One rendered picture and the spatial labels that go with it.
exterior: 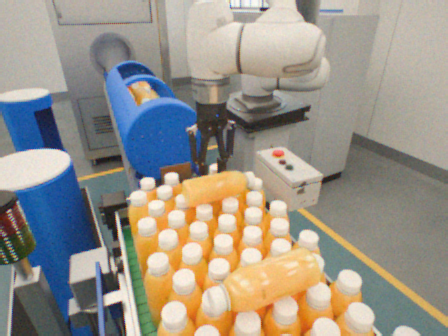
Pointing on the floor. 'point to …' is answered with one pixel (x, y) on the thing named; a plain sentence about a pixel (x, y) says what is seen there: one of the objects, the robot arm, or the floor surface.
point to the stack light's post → (41, 305)
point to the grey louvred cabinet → (330, 145)
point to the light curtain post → (164, 42)
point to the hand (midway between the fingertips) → (212, 172)
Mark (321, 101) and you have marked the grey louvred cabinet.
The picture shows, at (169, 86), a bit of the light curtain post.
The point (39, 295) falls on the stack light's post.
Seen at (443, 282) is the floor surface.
